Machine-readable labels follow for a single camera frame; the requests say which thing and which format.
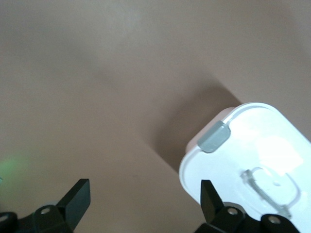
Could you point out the pink plastic storage box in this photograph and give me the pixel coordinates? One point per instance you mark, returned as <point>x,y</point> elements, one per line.
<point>201,136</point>

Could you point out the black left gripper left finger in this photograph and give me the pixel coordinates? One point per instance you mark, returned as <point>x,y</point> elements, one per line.
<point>70,208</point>

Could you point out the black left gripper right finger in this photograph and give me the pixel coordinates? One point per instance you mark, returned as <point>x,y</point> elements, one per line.
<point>211,208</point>

